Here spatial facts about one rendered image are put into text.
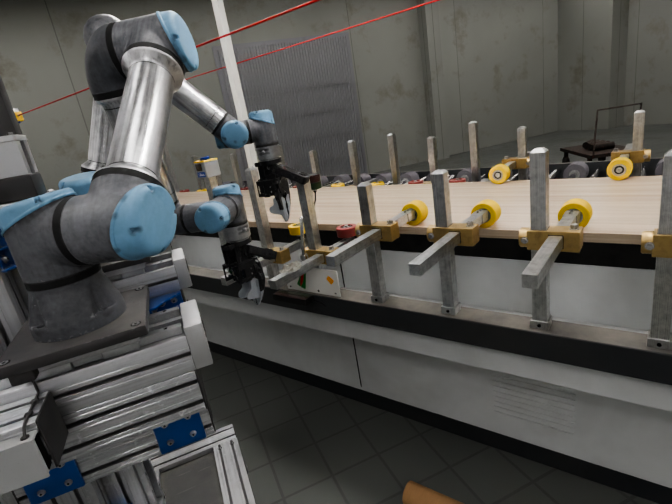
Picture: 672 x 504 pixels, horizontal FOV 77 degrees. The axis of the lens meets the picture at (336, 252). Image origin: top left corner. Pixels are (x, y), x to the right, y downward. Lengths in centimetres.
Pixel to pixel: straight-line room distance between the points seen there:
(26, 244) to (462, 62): 983
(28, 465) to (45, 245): 32
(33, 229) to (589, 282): 132
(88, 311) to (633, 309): 131
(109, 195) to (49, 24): 756
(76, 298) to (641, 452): 157
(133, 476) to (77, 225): 74
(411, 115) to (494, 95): 220
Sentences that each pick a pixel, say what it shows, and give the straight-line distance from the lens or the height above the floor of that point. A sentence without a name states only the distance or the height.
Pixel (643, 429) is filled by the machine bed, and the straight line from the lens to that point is 164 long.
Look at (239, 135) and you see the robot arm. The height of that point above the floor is 130.
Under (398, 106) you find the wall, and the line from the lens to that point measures 930.
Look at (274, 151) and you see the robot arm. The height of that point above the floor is 123.
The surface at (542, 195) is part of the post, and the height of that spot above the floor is 106.
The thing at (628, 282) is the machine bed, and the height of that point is 76.
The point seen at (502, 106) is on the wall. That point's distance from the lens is 1094.
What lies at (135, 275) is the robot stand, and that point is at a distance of 132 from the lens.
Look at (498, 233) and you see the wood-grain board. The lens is 140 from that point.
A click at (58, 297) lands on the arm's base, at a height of 111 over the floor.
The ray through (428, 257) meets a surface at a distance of 103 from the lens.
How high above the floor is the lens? 132
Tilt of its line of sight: 18 degrees down
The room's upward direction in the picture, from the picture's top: 10 degrees counter-clockwise
